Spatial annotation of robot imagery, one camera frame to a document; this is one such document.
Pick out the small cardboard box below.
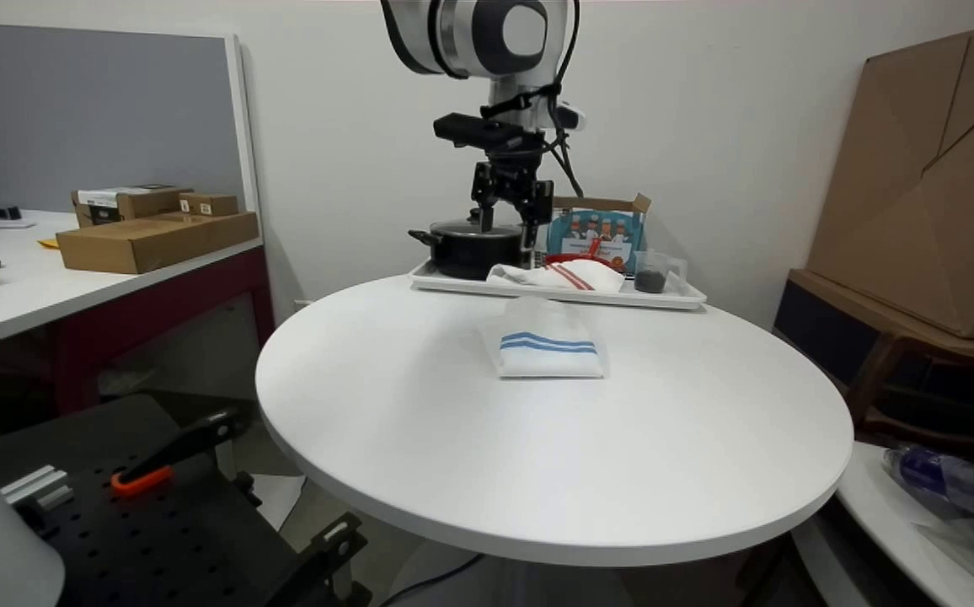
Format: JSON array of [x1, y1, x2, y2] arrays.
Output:
[[71, 182, 192, 233], [180, 191, 243, 218]]

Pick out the low white side table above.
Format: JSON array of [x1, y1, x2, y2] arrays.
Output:
[[792, 438, 974, 607]]

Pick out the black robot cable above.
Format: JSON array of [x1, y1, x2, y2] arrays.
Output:
[[531, 0, 590, 201]]

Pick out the white blue-striped tea towel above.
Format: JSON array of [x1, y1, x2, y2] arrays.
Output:
[[490, 292, 610, 385]]

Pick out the black perforated breadboard table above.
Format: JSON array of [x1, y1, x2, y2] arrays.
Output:
[[0, 390, 377, 607]]

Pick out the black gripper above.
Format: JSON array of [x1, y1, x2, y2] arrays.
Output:
[[470, 141, 561, 247]]

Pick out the dark wooden stand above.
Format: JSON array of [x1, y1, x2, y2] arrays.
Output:
[[772, 267, 974, 465]]

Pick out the large brown cardboard boxes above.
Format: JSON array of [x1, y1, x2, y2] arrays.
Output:
[[802, 14, 974, 347]]

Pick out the clear plastic bag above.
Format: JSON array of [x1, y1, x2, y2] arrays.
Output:
[[888, 430, 974, 576]]

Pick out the white desk with red side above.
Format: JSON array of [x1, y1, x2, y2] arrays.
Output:
[[0, 205, 276, 422]]

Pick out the white red-striped cloth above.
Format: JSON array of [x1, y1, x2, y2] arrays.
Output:
[[481, 255, 631, 299]]

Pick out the flat open cardboard box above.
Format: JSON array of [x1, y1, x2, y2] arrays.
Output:
[[54, 207, 264, 275]]

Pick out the black pot with lid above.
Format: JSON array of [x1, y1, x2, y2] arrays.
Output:
[[406, 218, 531, 282]]

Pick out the black floor cable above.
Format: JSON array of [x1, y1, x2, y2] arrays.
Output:
[[377, 550, 490, 607]]

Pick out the grey partition panel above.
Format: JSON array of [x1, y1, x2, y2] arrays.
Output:
[[0, 19, 261, 215]]

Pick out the blue printed carton box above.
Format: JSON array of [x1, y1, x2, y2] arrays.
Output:
[[543, 191, 654, 275]]

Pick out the silver aluminium profile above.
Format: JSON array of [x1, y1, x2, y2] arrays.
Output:
[[0, 460, 78, 513]]

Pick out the black clamp with orange handle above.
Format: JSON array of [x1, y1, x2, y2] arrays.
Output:
[[109, 401, 261, 501]]

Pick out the round white table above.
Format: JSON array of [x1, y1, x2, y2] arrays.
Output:
[[254, 268, 856, 568]]

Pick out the white rectangular tray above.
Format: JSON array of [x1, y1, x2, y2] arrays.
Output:
[[409, 251, 711, 313]]

